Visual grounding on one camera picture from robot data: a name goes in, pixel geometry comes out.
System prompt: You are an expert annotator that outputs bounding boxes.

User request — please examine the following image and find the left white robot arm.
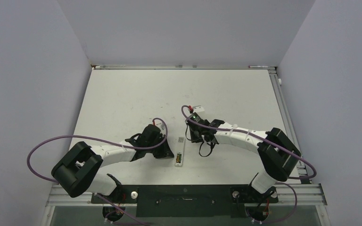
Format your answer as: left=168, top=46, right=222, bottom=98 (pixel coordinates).
left=51, top=124, right=174, bottom=202

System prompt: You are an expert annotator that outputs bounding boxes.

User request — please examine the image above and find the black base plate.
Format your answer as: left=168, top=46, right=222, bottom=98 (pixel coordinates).
left=91, top=185, right=279, bottom=218

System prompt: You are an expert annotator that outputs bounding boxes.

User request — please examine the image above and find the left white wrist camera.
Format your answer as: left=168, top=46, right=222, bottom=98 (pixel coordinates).
left=155, top=121, right=165, bottom=130

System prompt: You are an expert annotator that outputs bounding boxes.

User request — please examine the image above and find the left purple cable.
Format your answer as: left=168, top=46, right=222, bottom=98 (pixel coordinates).
left=26, top=117, right=168, bottom=225

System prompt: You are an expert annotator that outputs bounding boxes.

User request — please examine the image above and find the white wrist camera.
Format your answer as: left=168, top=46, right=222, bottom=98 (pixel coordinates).
left=192, top=105, right=205, bottom=113
left=155, top=121, right=165, bottom=130

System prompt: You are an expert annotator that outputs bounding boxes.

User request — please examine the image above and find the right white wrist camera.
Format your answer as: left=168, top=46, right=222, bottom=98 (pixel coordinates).
left=192, top=105, right=205, bottom=113

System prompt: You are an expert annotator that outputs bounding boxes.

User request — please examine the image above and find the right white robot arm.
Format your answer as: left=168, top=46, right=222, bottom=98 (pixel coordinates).
left=186, top=113, right=302, bottom=202

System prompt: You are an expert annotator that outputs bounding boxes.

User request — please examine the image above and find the aluminium frame rail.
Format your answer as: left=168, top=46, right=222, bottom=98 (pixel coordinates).
left=45, top=67, right=327, bottom=207

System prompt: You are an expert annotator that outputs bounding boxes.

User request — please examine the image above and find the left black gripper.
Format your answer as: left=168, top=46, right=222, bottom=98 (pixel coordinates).
left=146, top=134, right=174, bottom=159

